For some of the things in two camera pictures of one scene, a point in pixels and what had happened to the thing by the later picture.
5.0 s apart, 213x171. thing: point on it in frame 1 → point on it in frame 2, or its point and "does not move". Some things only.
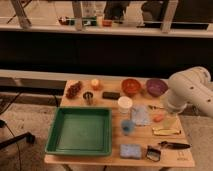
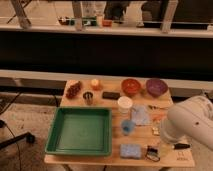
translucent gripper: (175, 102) → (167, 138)
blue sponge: (130, 151) does not move
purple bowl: (156, 87) does not move
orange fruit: (96, 85) does not move
